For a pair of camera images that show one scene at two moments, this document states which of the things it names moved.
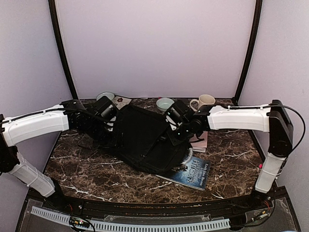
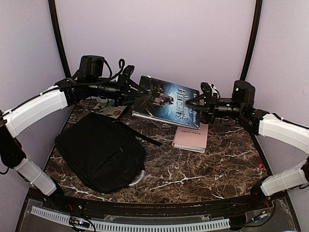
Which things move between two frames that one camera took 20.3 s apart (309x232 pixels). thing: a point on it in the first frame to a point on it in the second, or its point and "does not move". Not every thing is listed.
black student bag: [143, 142] to [104, 154]
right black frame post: [259, 7] does not move
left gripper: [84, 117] to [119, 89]
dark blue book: [194, 173] to [167, 102]
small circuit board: [79, 222] does not move
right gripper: [175, 141] to [212, 107]
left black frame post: [56, 22] does not move
